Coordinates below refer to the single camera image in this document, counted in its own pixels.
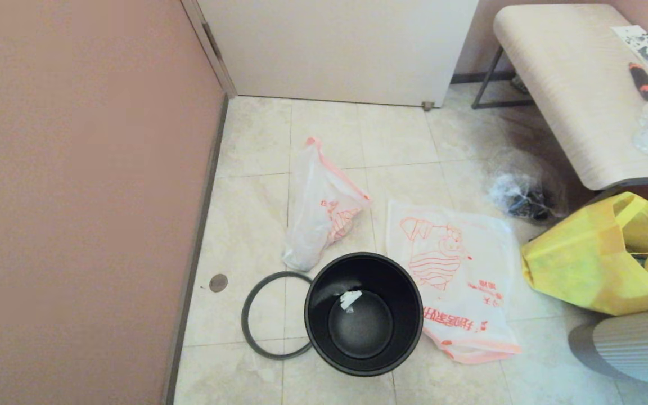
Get beige bench with black legs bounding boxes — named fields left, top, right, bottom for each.
left=472, top=4, right=648, bottom=192

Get white door frame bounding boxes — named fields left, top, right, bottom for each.
left=181, top=0, right=239, bottom=97

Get black and orange tool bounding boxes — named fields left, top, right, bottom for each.
left=628, top=62, right=648, bottom=101

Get white door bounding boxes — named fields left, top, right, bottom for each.
left=197, top=0, right=479, bottom=107

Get grey ribbed round object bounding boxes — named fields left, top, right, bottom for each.
left=569, top=305, right=648, bottom=386

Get white paper scrap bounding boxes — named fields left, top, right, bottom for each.
left=339, top=290, right=363, bottom=312

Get clear plastic bag dark contents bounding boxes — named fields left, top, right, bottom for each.
left=484, top=149, right=569, bottom=223

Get black round trash bin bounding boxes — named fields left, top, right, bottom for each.
left=303, top=251, right=425, bottom=377

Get black and white printed leaflet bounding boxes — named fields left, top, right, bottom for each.
left=611, top=25, right=648, bottom=77

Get grey bin retaining ring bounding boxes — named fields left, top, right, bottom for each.
left=241, top=271, right=314, bottom=361

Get yellow tote bag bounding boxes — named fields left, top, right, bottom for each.
left=520, top=191, right=648, bottom=316

